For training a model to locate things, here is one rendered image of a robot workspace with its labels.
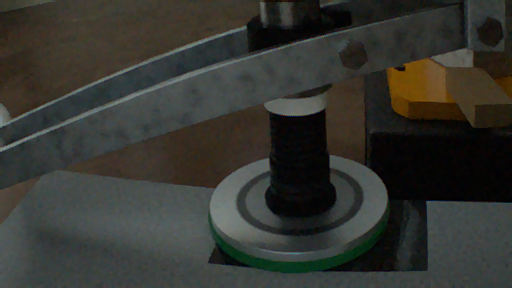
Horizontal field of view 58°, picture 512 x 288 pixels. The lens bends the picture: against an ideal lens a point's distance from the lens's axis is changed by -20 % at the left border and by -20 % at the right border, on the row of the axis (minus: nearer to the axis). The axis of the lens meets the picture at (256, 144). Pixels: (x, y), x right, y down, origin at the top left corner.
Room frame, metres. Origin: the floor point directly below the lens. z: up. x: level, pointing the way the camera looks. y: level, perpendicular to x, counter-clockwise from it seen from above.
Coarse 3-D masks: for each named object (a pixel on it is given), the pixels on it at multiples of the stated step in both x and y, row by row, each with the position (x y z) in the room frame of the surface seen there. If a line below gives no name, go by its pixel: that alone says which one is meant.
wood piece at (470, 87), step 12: (456, 72) 0.97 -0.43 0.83; (468, 72) 0.97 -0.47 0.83; (480, 72) 0.97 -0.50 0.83; (456, 84) 0.93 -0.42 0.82; (468, 84) 0.90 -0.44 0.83; (480, 84) 0.90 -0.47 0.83; (492, 84) 0.90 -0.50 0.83; (456, 96) 0.92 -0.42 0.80; (468, 96) 0.85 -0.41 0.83; (480, 96) 0.84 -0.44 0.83; (492, 96) 0.84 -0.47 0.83; (504, 96) 0.84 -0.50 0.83; (468, 108) 0.84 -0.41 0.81; (480, 108) 0.81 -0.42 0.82; (492, 108) 0.81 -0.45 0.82; (504, 108) 0.80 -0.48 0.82; (468, 120) 0.84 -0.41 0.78; (480, 120) 0.81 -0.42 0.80; (492, 120) 0.80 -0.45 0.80; (504, 120) 0.80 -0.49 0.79
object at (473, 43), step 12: (468, 0) 0.45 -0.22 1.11; (480, 0) 0.45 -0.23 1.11; (492, 0) 0.45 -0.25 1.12; (504, 0) 0.45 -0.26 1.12; (468, 12) 0.45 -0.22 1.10; (480, 12) 0.45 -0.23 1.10; (492, 12) 0.45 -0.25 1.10; (504, 12) 0.45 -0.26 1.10; (468, 24) 0.45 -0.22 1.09; (504, 24) 0.45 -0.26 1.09; (468, 36) 0.45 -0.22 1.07; (504, 36) 0.45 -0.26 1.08; (468, 48) 0.45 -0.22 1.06; (480, 48) 0.45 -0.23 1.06; (492, 48) 0.45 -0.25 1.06; (504, 48) 0.45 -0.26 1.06
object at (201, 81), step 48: (384, 0) 0.59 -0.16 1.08; (192, 48) 0.60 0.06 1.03; (240, 48) 0.60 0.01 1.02; (288, 48) 0.49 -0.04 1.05; (336, 48) 0.48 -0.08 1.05; (384, 48) 0.48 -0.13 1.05; (432, 48) 0.48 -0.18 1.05; (96, 96) 0.61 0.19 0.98; (144, 96) 0.50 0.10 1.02; (192, 96) 0.49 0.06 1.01; (240, 96) 0.49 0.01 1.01; (48, 144) 0.50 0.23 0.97; (96, 144) 0.50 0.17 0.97
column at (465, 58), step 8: (432, 56) 1.18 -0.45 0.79; (440, 56) 1.15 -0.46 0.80; (448, 56) 1.11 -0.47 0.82; (456, 56) 1.08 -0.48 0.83; (464, 56) 1.05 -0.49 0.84; (472, 56) 1.03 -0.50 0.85; (480, 56) 1.03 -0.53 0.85; (488, 56) 1.04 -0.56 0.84; (496, 56) 1.05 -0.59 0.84; (504, 56) 1.06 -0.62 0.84; (448, 64) 1.11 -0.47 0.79; (456, 64) 1.08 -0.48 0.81; (464, 64) 1.05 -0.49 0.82; (472, 64) 1.03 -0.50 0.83; (480, 64) 1.03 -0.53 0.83; (488, 64) 1.04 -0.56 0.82; (496, 64) 1.05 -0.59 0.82; (504, 64) 1.06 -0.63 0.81; (488, 72) 1.04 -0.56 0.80; (496, 72) 1.05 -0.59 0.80; (504, 72) 1.06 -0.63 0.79
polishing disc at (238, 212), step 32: (224, 192) 0.57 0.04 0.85; (256, 192) 0.57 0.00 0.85; (352, 192) 0.55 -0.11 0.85; (384, 192) 0.54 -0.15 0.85; (224, 224) 0.51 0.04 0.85; (256, 224) 0.50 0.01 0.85; (288, 224) 0.50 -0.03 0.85; (320, 224) 0.49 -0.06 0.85; (352, 224) 0.48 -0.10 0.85; (256, 256) 0.46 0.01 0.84; (288, 256) 0.44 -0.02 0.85; (320, 256) 0.44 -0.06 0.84
